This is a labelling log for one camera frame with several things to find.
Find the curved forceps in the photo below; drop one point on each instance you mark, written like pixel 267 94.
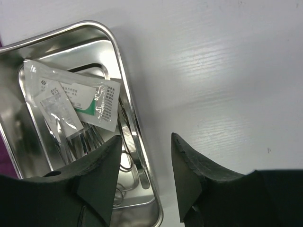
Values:
pixel 128 137

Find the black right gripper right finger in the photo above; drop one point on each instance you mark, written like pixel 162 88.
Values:
pixel 210 195

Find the purple cloth mat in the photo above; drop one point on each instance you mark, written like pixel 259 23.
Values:
pixel 6 166

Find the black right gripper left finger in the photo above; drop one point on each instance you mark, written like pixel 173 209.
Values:
pixel 80 194

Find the clear small packet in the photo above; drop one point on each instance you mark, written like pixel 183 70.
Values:
pixel 56 107

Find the green white suture packet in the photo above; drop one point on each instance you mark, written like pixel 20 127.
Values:
pixel 95 100

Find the stainless steel tray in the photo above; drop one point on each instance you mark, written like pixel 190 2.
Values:
pixel 88 48

